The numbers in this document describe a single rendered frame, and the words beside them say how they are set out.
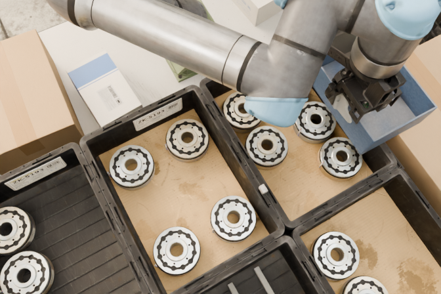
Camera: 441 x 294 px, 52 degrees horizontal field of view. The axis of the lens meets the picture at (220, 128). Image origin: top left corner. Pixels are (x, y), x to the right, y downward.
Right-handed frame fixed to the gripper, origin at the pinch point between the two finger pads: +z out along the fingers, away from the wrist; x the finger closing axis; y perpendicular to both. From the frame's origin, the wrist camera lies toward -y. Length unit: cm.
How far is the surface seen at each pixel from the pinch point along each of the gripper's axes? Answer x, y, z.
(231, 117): -15.5, -15.1, 24.5
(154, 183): -39.2, -9.1, 25.1
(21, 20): -69, -137, 106
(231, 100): -13.3, -19.3, 24.8
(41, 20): -61, -133, 107
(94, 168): -49, -15, 15
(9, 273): -74, -4, 18
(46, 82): -52, -44, 21
